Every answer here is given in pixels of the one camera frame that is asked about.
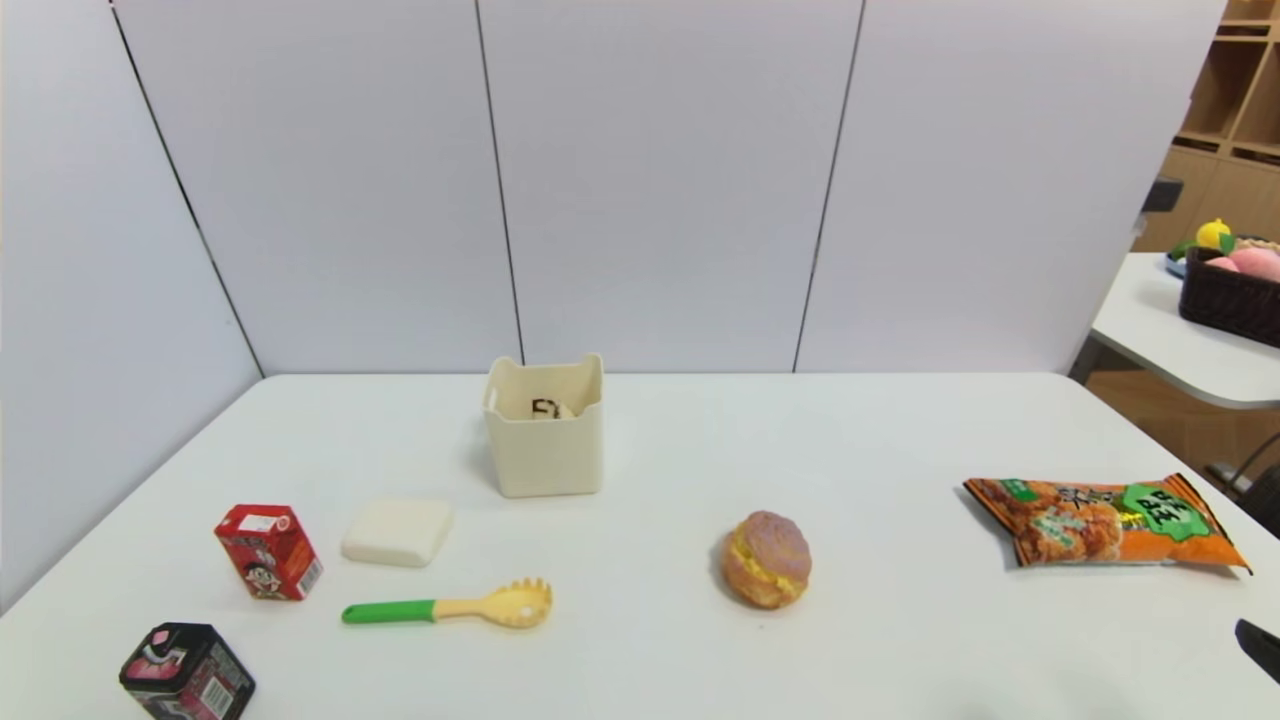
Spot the dark wicker basket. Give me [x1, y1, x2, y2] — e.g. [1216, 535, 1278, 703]
[1178, 246, 1280, 349]

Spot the dark round chair base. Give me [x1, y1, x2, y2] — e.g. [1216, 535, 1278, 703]
[1238, 463, 1280, 538]

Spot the wooden shelf unit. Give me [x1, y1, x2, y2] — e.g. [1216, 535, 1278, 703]
[1133, 0, 1280, 253]

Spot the red drink carton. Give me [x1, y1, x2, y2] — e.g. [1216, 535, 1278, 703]
[214, 504, 324, 602]

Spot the black pink tin box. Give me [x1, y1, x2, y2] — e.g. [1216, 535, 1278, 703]
[119, 622, 257, 720]

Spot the white side table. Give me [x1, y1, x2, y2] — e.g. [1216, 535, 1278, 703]
[1068, 250, 1280, 411]

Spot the purple topped cream puff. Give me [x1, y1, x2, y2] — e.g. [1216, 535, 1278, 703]
[721, 511, 813, 611]

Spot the green handled pasta spoon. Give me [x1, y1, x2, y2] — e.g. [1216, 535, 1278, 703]
[341, 577, 554, 630]

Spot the white square soap block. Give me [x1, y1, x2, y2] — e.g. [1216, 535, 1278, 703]
[341, 498, 455, 569]

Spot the large pink peach toy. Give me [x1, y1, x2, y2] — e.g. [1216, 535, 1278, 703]
[1228, 247, 1280, 283]

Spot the orange snack bag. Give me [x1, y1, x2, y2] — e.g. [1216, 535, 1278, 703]
[963, 473, 1254, 576]

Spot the cream plastic square box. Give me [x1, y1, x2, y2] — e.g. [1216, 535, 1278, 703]
[483, 352, 606, 499]

